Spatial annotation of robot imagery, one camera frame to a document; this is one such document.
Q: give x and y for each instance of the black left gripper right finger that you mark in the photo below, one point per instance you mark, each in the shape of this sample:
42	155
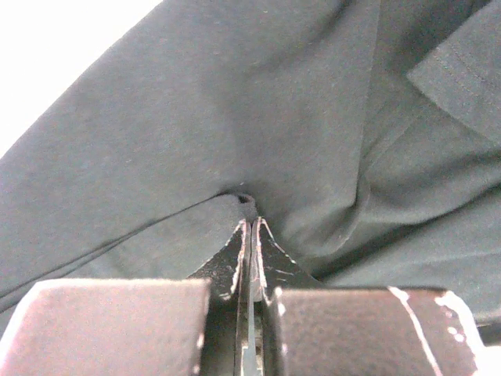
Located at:
311	329

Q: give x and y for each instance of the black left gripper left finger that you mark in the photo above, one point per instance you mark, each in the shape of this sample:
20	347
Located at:
195	326

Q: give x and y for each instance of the black t-shirt blue logo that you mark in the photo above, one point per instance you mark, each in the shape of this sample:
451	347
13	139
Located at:
366	133

